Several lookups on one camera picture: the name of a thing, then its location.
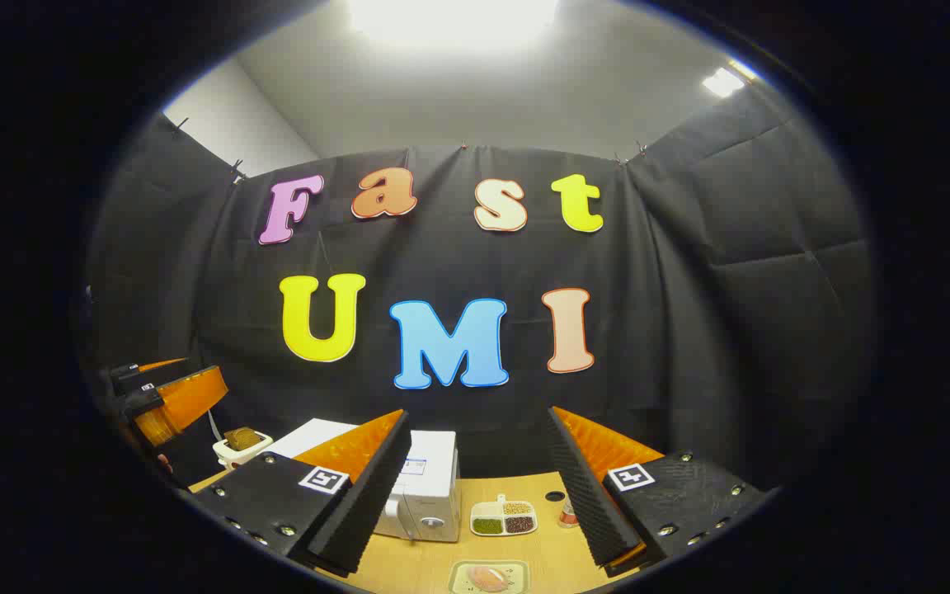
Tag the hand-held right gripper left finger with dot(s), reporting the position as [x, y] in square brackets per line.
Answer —
[368, 503]

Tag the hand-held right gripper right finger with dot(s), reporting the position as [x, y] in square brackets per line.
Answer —
[582, 495]

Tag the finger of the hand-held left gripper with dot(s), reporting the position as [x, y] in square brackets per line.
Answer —
[127, 378]
[190, 400]

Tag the white microwave oven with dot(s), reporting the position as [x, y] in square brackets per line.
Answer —
[430, 487]

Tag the round bread bun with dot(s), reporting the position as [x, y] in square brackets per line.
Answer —
[489, 577]

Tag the red label plastic bottle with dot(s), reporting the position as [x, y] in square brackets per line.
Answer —
[568, 516]

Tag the brown toast slice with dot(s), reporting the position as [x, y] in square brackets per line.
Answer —
[242, 438]

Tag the white toaster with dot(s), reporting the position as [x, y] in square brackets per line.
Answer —
[232, 458]

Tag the divided dish of beans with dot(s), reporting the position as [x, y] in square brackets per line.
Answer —
[504, 518]

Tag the pale green square plate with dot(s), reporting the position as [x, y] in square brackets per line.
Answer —
[460, 577]

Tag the small ceiling light panel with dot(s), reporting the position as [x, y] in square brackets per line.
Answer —
[724, 81]

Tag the large ceiling light panel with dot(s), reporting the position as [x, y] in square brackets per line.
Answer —
[450, 21]

